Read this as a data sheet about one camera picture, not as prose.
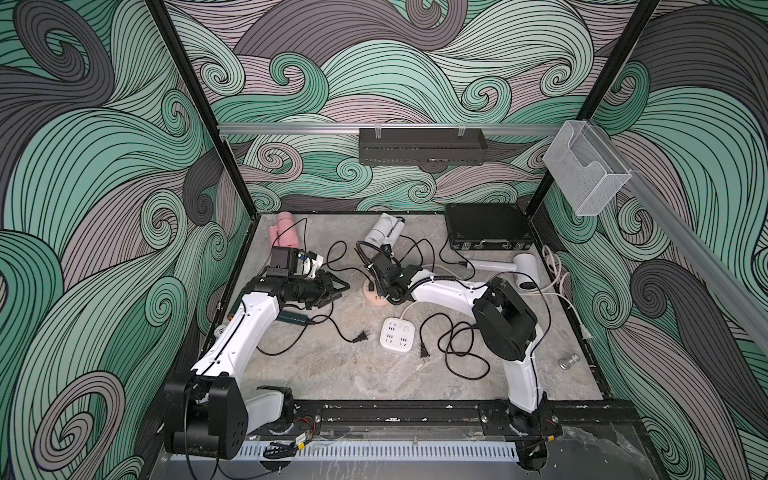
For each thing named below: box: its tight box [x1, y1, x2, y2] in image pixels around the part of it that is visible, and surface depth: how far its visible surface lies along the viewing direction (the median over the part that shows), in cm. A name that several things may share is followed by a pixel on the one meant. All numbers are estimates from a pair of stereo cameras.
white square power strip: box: [380, 317, 416, 353], surface depth 87 cm
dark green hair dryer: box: [276, 311, 315, 326], surface depth 90 cm
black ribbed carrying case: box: [445, 203, 534, 250], surface depth 108 cm
